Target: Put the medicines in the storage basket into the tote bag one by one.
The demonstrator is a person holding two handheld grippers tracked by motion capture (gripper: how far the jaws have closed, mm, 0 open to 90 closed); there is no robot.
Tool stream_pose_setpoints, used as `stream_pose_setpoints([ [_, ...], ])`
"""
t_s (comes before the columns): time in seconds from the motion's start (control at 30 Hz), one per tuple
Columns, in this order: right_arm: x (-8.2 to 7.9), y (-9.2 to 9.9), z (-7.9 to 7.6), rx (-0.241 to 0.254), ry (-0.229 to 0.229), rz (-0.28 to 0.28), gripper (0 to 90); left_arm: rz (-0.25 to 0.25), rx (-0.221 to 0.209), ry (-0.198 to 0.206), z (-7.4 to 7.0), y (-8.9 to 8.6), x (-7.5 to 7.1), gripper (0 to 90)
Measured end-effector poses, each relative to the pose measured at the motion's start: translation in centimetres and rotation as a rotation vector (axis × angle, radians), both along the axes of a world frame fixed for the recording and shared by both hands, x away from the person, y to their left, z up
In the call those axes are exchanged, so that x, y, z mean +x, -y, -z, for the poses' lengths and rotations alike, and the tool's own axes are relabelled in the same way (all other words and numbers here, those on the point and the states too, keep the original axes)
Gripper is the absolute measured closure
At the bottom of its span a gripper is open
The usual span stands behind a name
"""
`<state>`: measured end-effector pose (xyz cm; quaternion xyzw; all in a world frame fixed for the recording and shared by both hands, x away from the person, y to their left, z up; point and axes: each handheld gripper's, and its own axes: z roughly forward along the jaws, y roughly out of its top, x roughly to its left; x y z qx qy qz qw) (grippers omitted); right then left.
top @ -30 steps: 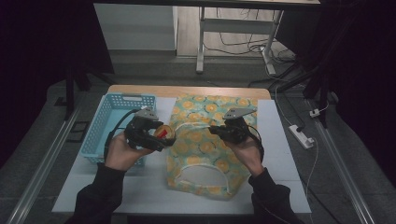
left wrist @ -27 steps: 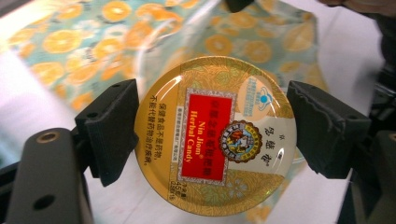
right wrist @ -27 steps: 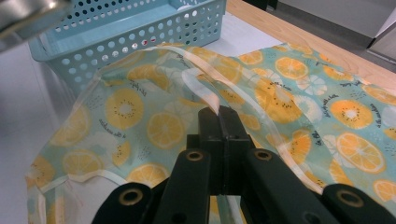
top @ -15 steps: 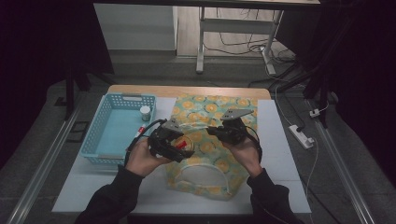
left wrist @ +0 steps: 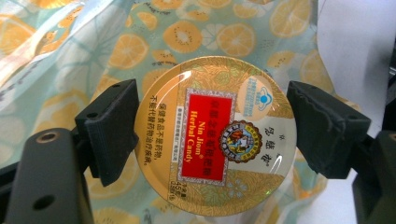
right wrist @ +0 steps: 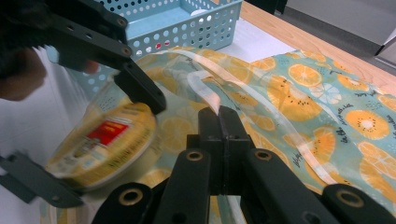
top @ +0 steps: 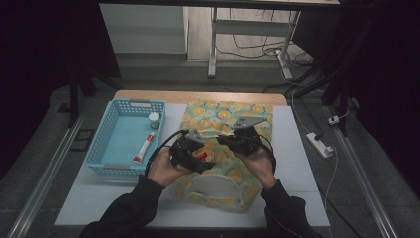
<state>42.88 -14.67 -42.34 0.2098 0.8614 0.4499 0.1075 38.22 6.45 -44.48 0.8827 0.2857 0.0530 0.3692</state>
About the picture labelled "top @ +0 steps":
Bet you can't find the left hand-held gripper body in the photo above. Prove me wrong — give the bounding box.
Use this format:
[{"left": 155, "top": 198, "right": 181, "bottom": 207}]
[{"left": 168, "top": 129, "right": 206, "bottom": 171}]

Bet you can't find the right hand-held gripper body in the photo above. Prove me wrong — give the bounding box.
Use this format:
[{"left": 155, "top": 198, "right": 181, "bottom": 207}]
[{"left": 227, "top": 115, "right": 267, "bottom": 156}]

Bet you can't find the green orange floral tote bag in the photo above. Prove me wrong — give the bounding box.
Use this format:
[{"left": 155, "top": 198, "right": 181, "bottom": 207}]
[{"left": 172, "top": 98, "right": 275, "bottom": 213}]

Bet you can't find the white tube with red cap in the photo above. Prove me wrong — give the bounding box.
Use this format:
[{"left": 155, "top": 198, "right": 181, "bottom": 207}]
[{"left": 133, "top": 131, "right": 156, "bottom": 164}]

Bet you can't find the small jar with white lid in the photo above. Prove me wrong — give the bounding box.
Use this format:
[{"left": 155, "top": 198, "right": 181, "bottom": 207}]
[{"left": 148, "top": 112, "right": 161, "bottom": 130}]

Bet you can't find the light blue plastic basket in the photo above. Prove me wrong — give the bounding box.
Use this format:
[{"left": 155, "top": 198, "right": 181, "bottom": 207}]
[{"left": 83, "top": 98, "right": 166, "bottom": 177}]

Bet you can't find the person's left hand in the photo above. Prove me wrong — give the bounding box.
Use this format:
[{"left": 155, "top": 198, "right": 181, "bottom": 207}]
[{"left": 147, "top": 147, "right": 193, "bottom": 189}]

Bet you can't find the person's right hand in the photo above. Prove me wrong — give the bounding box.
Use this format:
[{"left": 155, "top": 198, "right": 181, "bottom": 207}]
[{"left": 233, "top": 147, "right": 279, "bottom": 190}]

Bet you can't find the white foam board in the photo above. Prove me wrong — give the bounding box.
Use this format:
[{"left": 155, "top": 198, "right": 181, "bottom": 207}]
[{"left": 53, "top": 102, "right": 331, "bottom": 229}]

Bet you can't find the white power strip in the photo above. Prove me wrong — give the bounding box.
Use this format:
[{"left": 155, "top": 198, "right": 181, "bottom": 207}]
[{"left": 305, "top": 132, "right": 334, "bottom": 159}]

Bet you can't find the black metal stand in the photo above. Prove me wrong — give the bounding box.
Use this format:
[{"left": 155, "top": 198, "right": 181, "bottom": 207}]
[
  {"left": 57, "top": 63, "right": 123, "bottom": 129},
  {"left": 262, "top": 0, "right": 384, "bottom": 137}
]

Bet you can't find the white cabinet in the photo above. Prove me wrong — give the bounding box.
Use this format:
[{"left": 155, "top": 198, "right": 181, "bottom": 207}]
[{"left": 98, "top": 3, "right": 189, "bottom": 55}]

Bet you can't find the black plugged-in cable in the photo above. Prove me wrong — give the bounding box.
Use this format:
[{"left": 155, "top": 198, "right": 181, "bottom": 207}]
[{"left": 295, "top": 97, "right": 325, "bottom": 141}]

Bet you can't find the tangle of floor cables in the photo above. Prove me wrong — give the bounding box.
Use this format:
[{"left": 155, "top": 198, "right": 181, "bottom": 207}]
[{"left": 215, "top": 9, "right": 314, "bottom": 68}]

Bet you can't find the white power strip cable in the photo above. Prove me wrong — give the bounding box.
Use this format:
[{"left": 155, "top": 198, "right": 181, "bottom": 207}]
[{"left": 324, "top": 146, "right": 339, "bottom": 212}]

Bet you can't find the white desk frame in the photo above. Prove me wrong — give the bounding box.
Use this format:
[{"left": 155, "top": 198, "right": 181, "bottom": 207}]
[{"left": 207, "top": 6, "right": 302, "bottom": 80}]

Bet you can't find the aluminium rail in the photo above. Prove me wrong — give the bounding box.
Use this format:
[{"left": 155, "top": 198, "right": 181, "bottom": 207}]
[
  {"left": 325, "top": 105, "right": 400, "bottom": 238},
  {"left": 6, "top": 108, "right": 93, "bottom": 238}
]

